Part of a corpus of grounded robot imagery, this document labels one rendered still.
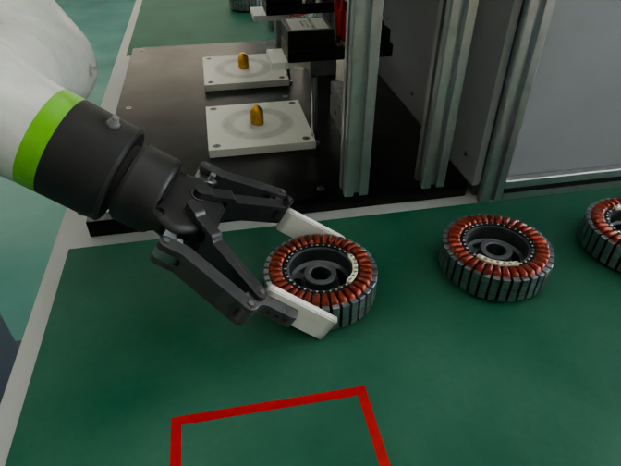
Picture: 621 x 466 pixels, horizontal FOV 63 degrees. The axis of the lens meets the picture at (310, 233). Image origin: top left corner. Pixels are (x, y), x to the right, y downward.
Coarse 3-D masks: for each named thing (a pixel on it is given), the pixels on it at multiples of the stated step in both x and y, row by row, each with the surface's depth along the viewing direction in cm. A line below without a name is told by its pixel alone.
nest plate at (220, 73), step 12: (204, 60) 98; (216, 60) 98; (228, 60) 98; (252, 60) 98; (264, 60) 98; (204, 72) 93; (216, 72) 93; (228, 72) 93; (240, 72) 93; (252, 72) 93; (264, 72) 93; (276, 72) 93; (204, 84) 88; (216, 84) 88; (228, 84) 89; (240, 84) 89; (252, 84) 90; (264, 84) 90; (276, 84) 90; (288, 84) 91
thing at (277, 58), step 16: (288, 32) 66; (304, 32) 66; (320, 32) 67; (288, 48) 67; (304, 48) 68; (320, 48) 68; (336, 48) 68; (384, 48) 69; (272, 64) 68; (288, 64) 69; (304, 64) 69
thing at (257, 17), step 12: (264, 0) 88; (276, 0) 86; (288, 0) 86; (300, 0) 87; (324, 0) 88; (252, 12) 89; (264, 12) 89; (276, 12) 87; (288, 12) 87; (300, 12) 88; (312, 12) 88; (324, 12) 88
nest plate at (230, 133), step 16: (208, 112) 79; (224, 112) 79; (240, 112) 79; (272, 112) 79; (288, 112) 79; (208, 128) 75; (224, 128) 75; (240, 128) 75; (256, 128) 75; (272, 128) 75; (288, 128) 75; (304, 128) 75; (208, 144) 71; (224, 144) 71; (240, 144) 71; (256, 144) 71; (272, 144) 71; (288, 144) 71; (304, 144) 71
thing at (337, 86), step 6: (336, 84) 77; (342, 84) 77; (336, 90) 75; (342, 90) 75; (330, 96) 80; (336, 96) 75; (342, 96) 73; (330, 102) 80; (336, 102) 76; (342, 102) 73; (330, 108) 81; (336, 108) 76; (342, 108) 73; (336, 114) 77; (336, 120) 77; (336, 126) 78
